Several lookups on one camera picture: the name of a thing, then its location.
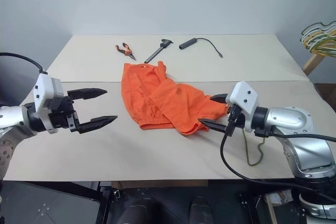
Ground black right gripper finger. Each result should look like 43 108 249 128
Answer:
209 93 231 103
198 119 227 133

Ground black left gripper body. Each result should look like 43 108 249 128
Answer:
48 94 80 134

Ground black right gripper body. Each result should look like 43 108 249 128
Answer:
225 104 241 132

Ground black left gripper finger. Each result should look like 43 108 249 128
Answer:
67 87 109 102
78 115 118 134

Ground orange shorts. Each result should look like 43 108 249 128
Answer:
121 61 229 136

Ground black caliper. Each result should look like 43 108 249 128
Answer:
143 39 173 64

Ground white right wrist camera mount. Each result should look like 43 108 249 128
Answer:
225 80 260 133

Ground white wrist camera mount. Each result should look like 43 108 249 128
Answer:
33 72 65 134
225 80 260 133

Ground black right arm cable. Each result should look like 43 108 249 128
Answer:
219 104 336 204

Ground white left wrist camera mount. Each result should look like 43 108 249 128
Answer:
33 72 65 134

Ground orange handled pliers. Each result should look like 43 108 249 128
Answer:
113 42 137 61

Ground black hub with cable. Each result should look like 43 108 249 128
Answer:
178 37 224 59

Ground black table frame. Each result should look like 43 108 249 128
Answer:
78 180 125 224

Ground green wire hanger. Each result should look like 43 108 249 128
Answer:
300 20 336 58

